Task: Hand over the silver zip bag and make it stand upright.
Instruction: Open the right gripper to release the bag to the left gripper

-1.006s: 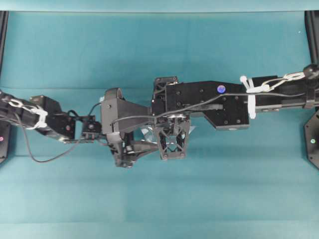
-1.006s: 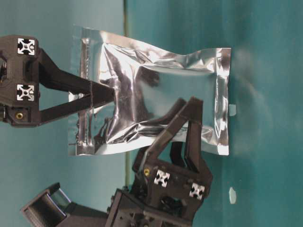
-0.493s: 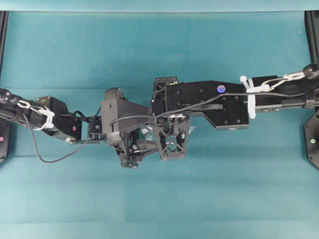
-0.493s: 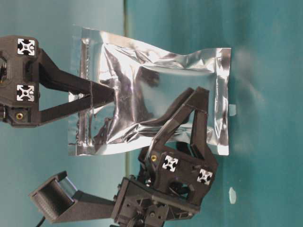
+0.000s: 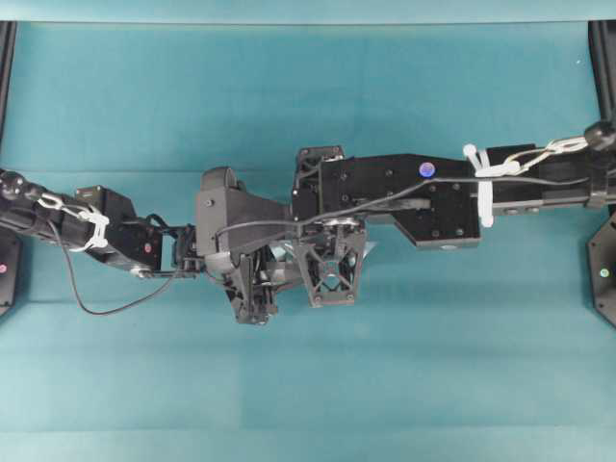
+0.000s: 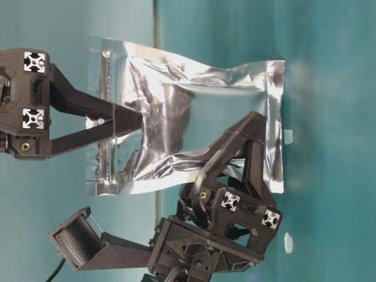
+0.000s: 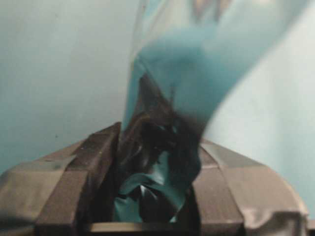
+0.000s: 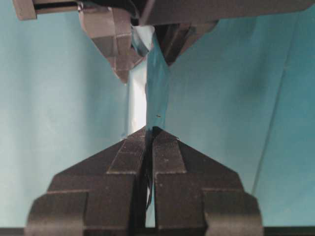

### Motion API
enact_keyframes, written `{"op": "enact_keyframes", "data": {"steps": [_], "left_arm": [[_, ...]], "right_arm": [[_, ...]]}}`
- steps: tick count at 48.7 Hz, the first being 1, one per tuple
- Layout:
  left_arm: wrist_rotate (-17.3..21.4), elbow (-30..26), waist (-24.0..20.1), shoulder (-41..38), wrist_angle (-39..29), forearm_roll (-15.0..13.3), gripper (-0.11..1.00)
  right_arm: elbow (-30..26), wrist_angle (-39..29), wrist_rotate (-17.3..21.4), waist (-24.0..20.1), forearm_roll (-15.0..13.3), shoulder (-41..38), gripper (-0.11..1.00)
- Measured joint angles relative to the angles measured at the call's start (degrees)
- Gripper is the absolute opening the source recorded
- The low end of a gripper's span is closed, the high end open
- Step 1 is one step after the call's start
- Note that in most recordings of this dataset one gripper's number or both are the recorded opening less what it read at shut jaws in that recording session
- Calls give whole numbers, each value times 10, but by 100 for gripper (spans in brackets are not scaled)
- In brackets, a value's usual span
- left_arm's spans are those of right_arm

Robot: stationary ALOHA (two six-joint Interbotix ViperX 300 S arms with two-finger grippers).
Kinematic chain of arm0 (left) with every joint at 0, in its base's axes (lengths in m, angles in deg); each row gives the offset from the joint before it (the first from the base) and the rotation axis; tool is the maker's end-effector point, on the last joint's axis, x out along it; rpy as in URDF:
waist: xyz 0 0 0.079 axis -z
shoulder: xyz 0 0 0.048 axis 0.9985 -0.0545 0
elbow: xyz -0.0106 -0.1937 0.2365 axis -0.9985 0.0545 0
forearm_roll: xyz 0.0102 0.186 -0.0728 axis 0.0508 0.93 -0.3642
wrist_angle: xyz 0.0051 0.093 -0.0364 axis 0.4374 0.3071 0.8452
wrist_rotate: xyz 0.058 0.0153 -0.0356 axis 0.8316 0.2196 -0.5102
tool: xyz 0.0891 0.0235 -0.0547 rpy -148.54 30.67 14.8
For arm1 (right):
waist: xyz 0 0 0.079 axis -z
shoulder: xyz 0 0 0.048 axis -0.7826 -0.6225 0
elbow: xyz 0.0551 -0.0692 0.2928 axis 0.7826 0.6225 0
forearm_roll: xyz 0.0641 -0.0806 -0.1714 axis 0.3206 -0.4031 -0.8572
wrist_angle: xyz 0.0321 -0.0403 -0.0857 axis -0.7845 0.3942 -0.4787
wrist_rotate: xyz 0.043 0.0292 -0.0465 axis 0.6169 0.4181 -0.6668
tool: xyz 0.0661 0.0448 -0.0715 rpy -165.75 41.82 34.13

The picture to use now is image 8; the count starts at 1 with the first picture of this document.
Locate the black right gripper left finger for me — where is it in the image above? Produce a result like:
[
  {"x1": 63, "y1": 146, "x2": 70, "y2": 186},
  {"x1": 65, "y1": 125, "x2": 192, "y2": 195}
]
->
[{"x1": 26, "y1": 129, "x2": 147, "y2": 236}]

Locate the silver zip bag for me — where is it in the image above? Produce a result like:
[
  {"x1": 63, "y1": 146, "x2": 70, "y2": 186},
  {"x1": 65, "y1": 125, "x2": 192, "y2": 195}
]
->
[{"x1": 123, "y1": 26, "x2": 170, "y2": 137}]

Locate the teal table cloth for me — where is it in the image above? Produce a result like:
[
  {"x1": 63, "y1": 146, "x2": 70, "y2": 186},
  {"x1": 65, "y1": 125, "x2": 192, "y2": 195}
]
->
[{"x1": 0, "y1": 0, "x2": 315, "y2": 227}]

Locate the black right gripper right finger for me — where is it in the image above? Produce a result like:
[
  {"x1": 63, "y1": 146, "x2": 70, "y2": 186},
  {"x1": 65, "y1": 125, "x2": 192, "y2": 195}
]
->
[{"x1": 152, "y1": 127, "x2": 262, "y2": 236}]

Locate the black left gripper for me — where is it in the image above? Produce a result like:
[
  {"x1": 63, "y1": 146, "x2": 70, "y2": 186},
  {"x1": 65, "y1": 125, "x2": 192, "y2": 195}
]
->
[{"x1": 13, "y1": 0, "x2": 315, "y2": 84}]

